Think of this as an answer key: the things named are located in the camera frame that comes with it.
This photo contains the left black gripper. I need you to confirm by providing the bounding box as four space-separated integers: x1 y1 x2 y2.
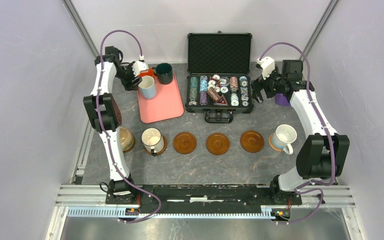
115 61 143 92

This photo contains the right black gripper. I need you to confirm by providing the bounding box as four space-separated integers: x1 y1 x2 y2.
250 64 287 104

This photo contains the light blue mug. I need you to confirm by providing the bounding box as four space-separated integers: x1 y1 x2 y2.
138 75 157 100

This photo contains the orange mug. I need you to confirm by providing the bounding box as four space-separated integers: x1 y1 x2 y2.
138 67 155 78

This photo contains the dark green mug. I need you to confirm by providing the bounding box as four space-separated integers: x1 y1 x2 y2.
152 62 174 85

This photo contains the white mug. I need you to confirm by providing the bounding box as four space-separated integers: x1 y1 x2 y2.
272 124 297 155

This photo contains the wooden coaster five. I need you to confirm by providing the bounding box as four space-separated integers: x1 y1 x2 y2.
239 130 265 153

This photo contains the beige ceramic mug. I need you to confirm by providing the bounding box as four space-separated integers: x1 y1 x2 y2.
119 127 135 150

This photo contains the cream mug dark handle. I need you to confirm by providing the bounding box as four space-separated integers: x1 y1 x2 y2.
141 127 165 156

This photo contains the wooden coaster four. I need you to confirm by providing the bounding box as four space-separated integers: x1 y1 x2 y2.
206 133 230 156

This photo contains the wooden coaster two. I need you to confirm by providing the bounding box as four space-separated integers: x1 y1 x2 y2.
144 135 168 157

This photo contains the wooden coaster three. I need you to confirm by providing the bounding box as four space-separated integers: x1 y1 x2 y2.
173 132 197 155

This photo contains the wooden coaster one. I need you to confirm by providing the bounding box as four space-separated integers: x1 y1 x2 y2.
123 138 136 153

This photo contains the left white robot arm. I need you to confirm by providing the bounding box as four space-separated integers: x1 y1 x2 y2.
83 46 141 204

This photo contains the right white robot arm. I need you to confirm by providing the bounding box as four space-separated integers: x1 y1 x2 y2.
251 56 350 204

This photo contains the purple metronome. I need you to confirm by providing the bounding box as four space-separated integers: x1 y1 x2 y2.
274 93 291 107

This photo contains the pink serving tray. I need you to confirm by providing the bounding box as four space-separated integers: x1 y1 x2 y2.
137 73 184 124

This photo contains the black poker chip case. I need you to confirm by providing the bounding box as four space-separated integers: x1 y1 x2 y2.
185 32 254 124

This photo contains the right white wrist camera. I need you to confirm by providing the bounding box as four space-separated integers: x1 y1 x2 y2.
256 56 276 80

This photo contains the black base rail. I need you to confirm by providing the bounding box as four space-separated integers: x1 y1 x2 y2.
105 184 303 214

